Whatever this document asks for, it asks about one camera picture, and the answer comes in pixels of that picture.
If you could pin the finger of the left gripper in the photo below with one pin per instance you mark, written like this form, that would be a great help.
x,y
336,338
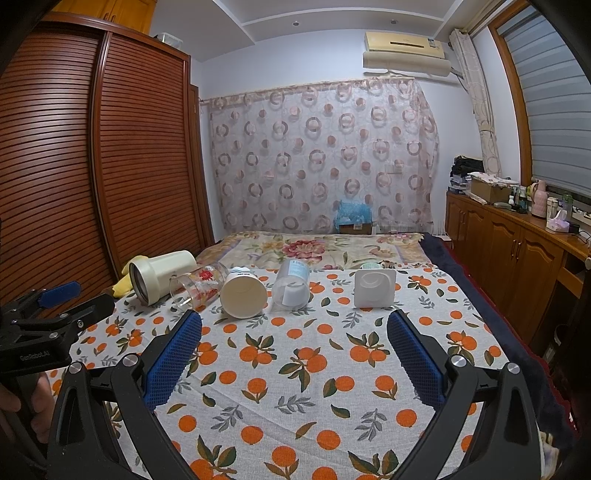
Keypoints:
x,y
60,291
33,333

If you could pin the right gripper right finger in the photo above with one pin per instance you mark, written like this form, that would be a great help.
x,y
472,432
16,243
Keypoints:
x,y
505,443

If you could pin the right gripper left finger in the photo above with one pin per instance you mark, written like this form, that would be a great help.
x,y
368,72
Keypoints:
x,y
82,443

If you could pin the cream insulated mug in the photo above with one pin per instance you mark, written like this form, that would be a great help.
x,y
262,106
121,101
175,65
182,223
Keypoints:
x,y
150,277

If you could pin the clear floral glass cup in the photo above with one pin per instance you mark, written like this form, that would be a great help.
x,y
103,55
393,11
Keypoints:
x,y
197,289

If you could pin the white square yogurt cup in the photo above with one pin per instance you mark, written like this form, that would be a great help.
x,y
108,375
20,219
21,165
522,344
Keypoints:
x,y
374,286

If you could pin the white paper cup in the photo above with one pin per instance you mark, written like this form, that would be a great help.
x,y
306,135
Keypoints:
x,y
243,295

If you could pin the translucent plastic cup blue label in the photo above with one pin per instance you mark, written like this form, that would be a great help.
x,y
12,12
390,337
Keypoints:
x,y
290,288

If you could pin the person's left hand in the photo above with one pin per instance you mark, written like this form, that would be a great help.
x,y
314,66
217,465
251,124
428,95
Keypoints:
x,y
42,403

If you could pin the dark blue blanket edge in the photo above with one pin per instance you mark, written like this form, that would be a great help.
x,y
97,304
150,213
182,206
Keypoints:
x,y
550,408

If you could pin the yellow Pikachu plush toy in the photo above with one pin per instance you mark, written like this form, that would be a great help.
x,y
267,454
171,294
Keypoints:
x,y
124,285

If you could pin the wooden side cabinet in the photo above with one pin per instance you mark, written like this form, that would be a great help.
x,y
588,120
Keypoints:
x,y
533,277

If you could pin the brown louvered wardrobe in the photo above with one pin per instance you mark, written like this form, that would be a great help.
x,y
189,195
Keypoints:
x,y
100,156

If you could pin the orange print tablecloth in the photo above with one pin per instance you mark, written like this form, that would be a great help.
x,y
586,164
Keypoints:
x,y
317,393

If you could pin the floral bed quilt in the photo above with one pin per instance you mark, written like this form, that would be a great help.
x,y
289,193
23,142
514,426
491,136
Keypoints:
x,y
266,250

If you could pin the pink tissue pack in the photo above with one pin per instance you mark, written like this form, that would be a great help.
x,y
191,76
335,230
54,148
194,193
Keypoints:
x,y
559,223

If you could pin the pink thermos bottle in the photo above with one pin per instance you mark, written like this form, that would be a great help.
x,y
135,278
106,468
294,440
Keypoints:
x,y
539,199

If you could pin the cardboard box on cabinet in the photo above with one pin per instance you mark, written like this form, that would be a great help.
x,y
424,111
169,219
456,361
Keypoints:
x,y
490,193

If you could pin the blue bag in box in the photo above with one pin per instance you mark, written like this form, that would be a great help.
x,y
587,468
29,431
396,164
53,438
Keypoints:
x,y
353,218

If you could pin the stack of dark clothes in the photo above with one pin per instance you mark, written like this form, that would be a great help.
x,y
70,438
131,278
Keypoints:
x,y
460,175

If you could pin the circle pattern sheer curtain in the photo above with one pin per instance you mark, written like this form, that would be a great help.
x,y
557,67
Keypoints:
x,y
282,159

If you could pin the grey window blind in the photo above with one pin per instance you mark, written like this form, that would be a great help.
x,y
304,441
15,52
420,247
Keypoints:
x,y
551,96

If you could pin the tied side curtain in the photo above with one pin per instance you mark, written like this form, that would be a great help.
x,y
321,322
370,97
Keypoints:
x,y
476,85

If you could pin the beige wall air conditioner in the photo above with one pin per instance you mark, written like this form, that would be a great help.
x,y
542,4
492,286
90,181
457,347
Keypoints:
x,y
405,52

